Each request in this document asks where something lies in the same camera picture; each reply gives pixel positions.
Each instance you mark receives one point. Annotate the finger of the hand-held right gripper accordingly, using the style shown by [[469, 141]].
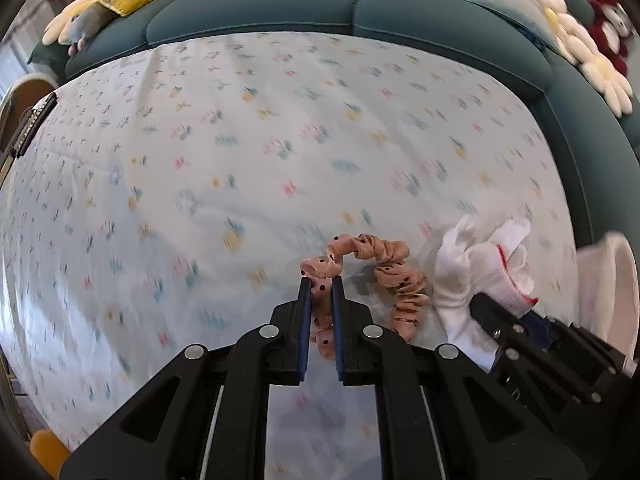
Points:
[[575, 345], [495, 322]]

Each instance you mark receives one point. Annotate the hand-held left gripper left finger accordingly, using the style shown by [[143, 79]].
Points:
[[304, 330]]

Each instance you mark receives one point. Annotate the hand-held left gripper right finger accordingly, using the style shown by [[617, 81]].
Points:
[[340, 330]]

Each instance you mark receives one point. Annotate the white cotton glove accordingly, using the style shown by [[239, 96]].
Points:
[[475, 270]]

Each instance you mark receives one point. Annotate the pink dotted scrunchie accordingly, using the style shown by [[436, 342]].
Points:
[[400, 280]]

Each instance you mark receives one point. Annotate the white round container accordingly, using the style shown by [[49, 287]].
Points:
[[607, 290]]

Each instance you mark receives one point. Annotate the floral printed tablecloth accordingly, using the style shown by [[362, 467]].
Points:
[[250, 160]]

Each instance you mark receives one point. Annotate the white flower cushion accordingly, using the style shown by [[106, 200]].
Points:
[[565, 25], [607, 85]]

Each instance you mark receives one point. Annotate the yellow stool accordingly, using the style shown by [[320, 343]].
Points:
[[47, 452]]

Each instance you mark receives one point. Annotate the red teddy bear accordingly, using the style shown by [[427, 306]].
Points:
[[612, 30]]

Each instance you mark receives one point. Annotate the teal sofa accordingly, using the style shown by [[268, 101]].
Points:
[[300, 10]]

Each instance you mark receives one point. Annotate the black remote control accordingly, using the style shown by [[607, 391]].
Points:
[[32, 125]]

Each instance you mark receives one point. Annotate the round wooden stool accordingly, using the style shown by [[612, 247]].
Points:
[[15, 105]]

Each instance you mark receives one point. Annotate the white and grey plush toy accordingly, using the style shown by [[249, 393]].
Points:
[[75, 25]]

